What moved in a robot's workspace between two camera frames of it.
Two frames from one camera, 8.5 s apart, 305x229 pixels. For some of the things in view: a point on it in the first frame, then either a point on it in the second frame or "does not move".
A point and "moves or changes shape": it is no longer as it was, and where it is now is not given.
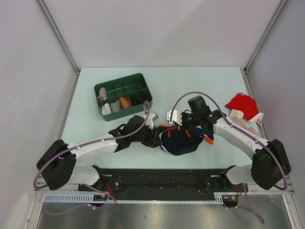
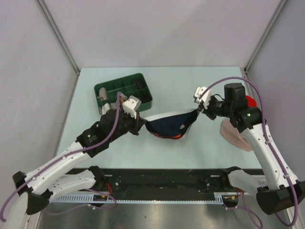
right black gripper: (183, 114) → (207, 110)
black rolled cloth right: (145, 96) does not move
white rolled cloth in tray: (106, 109) does not move
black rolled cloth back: (140, 84) does not move
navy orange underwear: (182, 140) moves or changes shape
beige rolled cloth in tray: (102, 94) does not move
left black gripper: (153, 140) → (137, 123)
